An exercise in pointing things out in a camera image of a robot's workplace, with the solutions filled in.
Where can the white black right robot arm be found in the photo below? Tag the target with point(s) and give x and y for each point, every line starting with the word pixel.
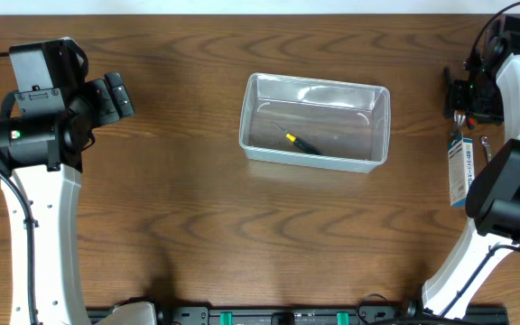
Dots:
pixel 491 198

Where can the red handled pliers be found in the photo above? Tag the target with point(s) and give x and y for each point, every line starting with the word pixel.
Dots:
pixel 470 123

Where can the clear plastic container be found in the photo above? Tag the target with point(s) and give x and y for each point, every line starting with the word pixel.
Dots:
pixel 348 122

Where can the blue white packaged tool card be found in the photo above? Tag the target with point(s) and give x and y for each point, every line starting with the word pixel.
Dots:
pixel 461 169

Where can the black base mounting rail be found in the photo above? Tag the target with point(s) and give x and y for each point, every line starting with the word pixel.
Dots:
pixel 366 314

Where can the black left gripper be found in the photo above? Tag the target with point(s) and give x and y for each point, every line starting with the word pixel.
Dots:
pixel 104 114

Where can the black handled metal tool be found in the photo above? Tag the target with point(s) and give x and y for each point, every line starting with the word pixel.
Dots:
pixel 454 103

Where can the yellow black small screwdriver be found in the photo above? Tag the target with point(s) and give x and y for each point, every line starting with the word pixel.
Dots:
pixel 298 142

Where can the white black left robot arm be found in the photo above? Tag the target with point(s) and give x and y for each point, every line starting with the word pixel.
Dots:
pixel 45 126

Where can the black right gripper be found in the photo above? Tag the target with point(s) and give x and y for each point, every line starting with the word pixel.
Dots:
pixel 494 116

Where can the silver combination wrench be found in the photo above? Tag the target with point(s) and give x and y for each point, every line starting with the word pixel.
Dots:
pixel 487 148

